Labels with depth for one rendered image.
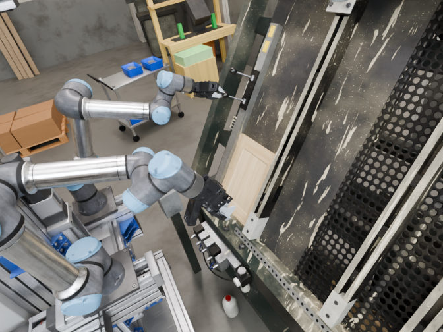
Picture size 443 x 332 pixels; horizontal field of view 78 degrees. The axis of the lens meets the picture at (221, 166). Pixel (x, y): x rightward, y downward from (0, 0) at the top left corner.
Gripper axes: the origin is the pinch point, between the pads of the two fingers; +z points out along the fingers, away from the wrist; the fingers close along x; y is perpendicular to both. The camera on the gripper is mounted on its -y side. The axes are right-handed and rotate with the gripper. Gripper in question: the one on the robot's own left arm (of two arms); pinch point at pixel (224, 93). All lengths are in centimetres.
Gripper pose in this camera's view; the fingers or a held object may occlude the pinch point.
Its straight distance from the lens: 147.9
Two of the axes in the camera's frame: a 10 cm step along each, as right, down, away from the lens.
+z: 7.8, 0.4, 6.2
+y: -6.1, -1.4, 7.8
